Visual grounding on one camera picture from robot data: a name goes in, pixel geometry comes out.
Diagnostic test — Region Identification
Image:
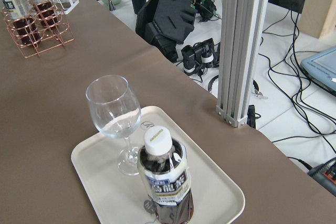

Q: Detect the tea bottle white cap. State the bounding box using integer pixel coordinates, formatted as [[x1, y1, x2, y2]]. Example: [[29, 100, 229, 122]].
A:
[[138, 126, 194, 223]]

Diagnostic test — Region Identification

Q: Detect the copper wire bottle basket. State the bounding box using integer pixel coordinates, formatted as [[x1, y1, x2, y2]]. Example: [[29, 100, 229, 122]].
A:
[[1, 0, 79, 58]]

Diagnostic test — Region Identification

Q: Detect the clear wine glass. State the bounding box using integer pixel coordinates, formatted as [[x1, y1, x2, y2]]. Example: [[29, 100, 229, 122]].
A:
[[86, 74, 141, 176]]

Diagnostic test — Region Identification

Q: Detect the black foam case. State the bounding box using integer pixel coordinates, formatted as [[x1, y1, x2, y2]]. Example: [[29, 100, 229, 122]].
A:
[[135, 0, 196, 63]]

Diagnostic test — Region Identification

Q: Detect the white rabbit tray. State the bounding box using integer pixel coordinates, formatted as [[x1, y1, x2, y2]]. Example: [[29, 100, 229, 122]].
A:
[[71, 106, 245, 223]]

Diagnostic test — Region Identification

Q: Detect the blue teach pendant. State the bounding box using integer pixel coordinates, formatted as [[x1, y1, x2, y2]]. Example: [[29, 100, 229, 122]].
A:
[[300, 47, 335, 96]]

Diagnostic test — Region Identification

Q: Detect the aluminium frame post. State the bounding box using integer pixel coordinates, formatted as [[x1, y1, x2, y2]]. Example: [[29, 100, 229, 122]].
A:
[[216, 0, 268, 127]]

